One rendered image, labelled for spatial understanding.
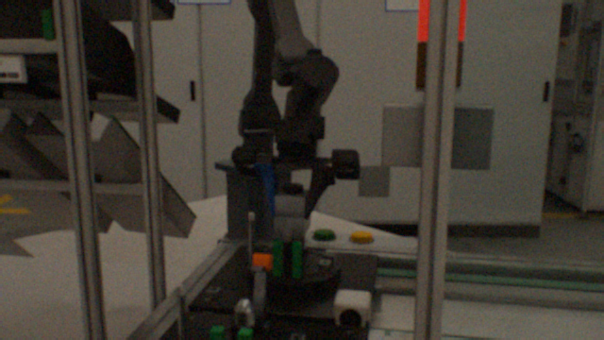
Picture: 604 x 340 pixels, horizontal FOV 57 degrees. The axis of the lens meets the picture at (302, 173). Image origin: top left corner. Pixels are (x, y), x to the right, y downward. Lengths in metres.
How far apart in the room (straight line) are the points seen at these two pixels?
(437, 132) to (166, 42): 3.42
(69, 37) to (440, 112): 0.40
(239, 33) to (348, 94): 0.85
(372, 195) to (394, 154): 3.30
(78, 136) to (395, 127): 0.35
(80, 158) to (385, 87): 3.30
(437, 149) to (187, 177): 3.46
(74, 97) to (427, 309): 0.46
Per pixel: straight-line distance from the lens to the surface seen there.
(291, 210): 0.78
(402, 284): 0.92
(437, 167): 0.62
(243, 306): 0.58
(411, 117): 0.63
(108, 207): 0.97
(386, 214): 3.99
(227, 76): 3.85
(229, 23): 3.85
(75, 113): 0.64
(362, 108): 3.83
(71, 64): 0.64
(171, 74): 3.93
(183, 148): 3.97
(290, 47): 0.89
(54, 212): 1.04
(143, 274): 1.18
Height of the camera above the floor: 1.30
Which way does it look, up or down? 12 degrees down
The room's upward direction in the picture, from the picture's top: straight up
